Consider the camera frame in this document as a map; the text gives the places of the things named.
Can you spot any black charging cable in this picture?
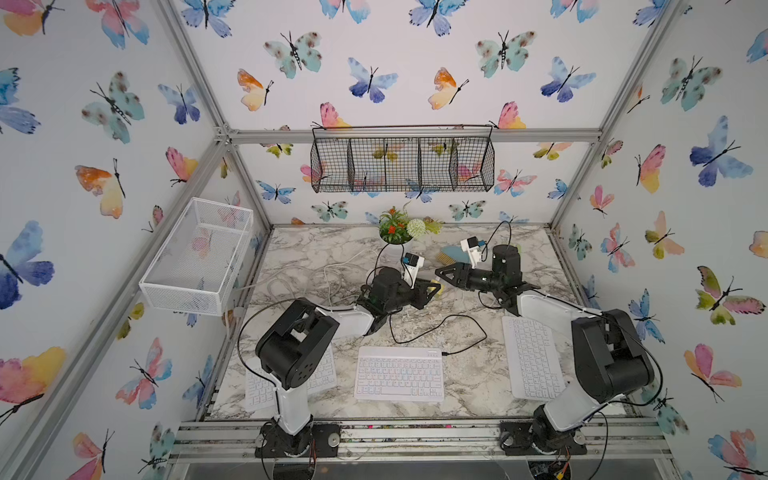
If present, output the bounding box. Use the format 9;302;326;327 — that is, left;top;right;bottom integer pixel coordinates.
386;311;488;357

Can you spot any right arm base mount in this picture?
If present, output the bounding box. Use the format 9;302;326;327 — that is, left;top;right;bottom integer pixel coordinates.
499;409;587;456

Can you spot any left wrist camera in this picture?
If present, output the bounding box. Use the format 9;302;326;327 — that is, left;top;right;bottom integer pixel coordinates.
401;253;424;286

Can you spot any black wire wall basket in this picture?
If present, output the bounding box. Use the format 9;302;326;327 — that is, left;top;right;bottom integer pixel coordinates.
305;125;496;194

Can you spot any white mesh wall basket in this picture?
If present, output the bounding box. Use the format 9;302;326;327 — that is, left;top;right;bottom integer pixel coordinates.
139;197;254;316

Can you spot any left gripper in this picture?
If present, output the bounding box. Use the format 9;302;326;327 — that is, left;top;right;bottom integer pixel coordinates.
382;279;439;317

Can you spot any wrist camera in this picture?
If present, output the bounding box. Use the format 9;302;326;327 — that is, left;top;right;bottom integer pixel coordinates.
401;253;424;286
460;236;485;268

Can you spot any white keyboard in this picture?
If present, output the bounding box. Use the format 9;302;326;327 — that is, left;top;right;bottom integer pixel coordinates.
243;346;337;413
354;346;445;403
502;316;566;401

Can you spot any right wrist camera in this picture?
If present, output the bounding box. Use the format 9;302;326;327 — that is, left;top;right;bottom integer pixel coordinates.
460;236;485;268

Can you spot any potted artificial plant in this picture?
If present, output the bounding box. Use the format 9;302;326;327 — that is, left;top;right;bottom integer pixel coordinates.
378;207;443;245

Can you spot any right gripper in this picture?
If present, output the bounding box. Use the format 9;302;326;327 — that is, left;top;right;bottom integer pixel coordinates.
435;263;504;296

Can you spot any white power strip cord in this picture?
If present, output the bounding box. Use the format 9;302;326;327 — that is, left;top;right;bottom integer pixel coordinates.
230;257;367;319

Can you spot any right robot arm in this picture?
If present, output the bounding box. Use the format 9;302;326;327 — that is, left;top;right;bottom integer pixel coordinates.
435;245;660;434

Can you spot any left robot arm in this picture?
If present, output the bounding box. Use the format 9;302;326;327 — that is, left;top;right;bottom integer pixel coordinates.
255;267;441;437

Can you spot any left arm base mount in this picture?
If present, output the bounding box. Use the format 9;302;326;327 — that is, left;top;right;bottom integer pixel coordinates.
255;419;341;459

